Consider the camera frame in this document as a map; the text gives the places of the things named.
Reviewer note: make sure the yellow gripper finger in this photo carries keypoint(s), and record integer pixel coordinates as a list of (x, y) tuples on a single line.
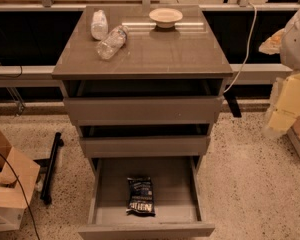
[(272, 44)]

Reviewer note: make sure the blue chip bag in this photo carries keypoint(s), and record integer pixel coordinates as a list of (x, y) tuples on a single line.
[(141, 197)]

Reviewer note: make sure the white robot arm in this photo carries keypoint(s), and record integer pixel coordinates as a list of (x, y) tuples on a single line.
[(286, 43)]

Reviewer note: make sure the grey drawer cabinet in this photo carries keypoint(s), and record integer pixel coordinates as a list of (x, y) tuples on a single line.
[(189, 50)]

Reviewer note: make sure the grey top drawer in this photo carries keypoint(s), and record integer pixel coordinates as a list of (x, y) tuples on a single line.
[(140, 102)]

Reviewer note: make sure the grey drawer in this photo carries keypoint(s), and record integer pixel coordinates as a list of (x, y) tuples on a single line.
[(140, 102), (145, 140), (178, 209)]

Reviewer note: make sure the grey bottom drawer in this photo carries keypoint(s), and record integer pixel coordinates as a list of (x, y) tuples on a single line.
[(178, 209)]

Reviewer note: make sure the grey middle drawer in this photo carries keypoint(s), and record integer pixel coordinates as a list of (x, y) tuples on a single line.
[(145, 140)]

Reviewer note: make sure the black table leg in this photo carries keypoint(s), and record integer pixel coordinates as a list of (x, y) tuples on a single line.
[(233, 104)]

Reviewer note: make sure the cream ceramic bowl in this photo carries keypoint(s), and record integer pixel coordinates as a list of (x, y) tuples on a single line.
[(165, 17)]

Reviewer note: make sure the lying clear plastic bottle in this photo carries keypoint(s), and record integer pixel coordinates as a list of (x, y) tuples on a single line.
[(113, 42)]

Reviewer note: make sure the black metal bar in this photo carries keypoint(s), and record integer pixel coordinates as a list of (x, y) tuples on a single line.
[(45, 193)]

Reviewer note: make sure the left cardboard box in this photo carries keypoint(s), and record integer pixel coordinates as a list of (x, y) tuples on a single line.
[(18, 176)]

